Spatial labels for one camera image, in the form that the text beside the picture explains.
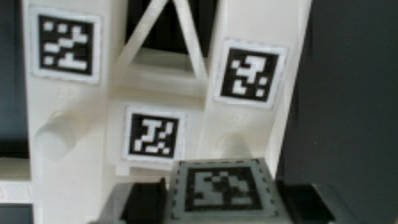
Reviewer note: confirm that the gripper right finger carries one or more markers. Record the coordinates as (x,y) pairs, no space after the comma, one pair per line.
(315,204)

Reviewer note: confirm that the white tagged cube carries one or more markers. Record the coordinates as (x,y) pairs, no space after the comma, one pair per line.
(220,191)

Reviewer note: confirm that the white U-shaped fence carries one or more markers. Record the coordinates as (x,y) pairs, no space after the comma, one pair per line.
(14,181)

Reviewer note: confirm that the white chair back frame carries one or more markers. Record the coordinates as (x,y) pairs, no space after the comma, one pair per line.
(160,81)

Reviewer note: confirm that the white chair seat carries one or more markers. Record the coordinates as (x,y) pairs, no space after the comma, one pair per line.
(146,130)

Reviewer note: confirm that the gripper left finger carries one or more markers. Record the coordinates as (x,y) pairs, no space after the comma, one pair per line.
(135,204)

